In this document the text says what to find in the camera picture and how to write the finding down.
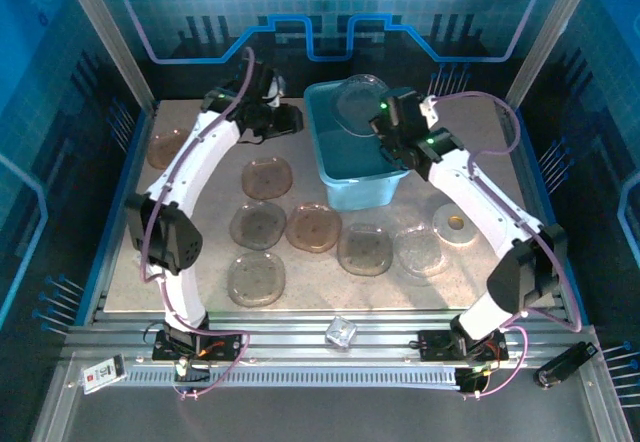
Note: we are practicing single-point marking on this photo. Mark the clear disc with gold centre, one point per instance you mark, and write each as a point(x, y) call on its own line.
point(445, 227)

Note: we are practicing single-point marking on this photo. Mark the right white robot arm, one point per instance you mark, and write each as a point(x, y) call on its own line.
point(475, 192)

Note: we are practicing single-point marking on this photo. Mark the small clear plastic cube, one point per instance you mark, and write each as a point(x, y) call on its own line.
point(341, 332)

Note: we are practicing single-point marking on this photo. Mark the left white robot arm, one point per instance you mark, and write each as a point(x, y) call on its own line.
point(210, 137)

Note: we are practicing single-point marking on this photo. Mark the brown translucent plate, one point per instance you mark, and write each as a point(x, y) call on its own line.
point(267, 178)
point(313, 227)
point(165, 149)

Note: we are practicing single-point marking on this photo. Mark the black handheld device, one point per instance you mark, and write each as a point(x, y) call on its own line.
point(565, 364)

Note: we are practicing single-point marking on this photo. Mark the grey translucent plate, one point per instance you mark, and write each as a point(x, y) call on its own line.
point(364, 248)
point(257, 225)
point(256, 279)

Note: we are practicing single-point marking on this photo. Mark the small control board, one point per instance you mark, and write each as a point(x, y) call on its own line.
point(472, 379)
point(192, 369)

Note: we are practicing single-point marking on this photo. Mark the aluminium frame post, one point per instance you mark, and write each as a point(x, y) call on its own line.
point(107, 42)
point(550, 37)

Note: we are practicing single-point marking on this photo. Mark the white label card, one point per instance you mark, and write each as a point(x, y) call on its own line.
point(102, 373)

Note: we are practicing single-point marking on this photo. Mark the blue plastic bin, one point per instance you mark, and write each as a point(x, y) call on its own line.
point(350, 182)

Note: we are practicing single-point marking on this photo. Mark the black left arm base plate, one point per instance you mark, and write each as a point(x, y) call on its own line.
point(225, 347)

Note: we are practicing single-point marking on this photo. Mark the clear plastic plate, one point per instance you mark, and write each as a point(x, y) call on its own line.
point(420, 251)
point(355, 102)

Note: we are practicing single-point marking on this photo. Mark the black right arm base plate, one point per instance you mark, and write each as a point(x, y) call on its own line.
point(435, 344)

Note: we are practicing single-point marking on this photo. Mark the aluminium frame rail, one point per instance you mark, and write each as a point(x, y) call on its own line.
point(280, 334)

